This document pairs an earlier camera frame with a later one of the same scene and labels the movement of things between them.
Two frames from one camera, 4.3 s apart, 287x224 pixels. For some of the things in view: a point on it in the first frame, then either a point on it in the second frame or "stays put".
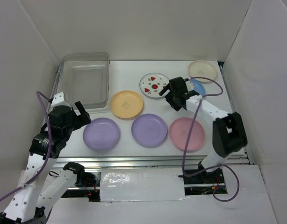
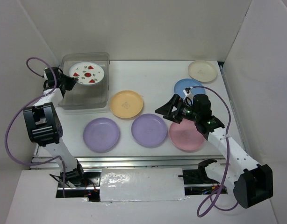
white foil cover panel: [143, 184] stays put
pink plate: [180, 130] stays put
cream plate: [205, 71] stays put
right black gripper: [173, 104] -> [167, 108]
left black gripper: [83, 118] -> [72, 81]
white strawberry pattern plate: [151, 84] -> [87, 73]
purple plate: [148, 129] stays put
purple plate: [101, 134] stays put
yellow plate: [126, 104] stays put
